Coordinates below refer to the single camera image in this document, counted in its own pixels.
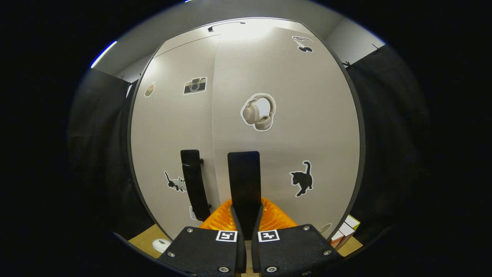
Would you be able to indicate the headphone-sticker shoe cabinet door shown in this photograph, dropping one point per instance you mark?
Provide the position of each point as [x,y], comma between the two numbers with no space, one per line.
[307,115]

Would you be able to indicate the narrow ceiling light strip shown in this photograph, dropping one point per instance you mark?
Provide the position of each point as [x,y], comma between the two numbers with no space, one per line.
[103,54]

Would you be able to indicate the camera-sticker shoe cabinet door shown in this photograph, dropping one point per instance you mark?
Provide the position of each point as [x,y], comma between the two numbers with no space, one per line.
[173,127]

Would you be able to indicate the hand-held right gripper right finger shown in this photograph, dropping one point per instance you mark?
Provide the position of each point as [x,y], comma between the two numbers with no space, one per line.
[296,250]

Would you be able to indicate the white double-door shoe cabinet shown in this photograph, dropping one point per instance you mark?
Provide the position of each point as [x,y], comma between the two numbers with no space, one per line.
[362,154]

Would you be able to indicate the small white round container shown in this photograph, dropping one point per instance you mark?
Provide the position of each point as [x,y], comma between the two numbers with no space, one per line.
[161,245]

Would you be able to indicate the black backdrop cloth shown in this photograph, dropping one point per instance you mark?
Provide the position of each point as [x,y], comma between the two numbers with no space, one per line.
[384,134]

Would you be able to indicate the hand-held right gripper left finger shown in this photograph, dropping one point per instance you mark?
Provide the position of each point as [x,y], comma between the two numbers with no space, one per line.
[203,250]

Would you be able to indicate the small brown white box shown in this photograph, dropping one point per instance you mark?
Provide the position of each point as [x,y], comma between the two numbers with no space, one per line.
[342,234]

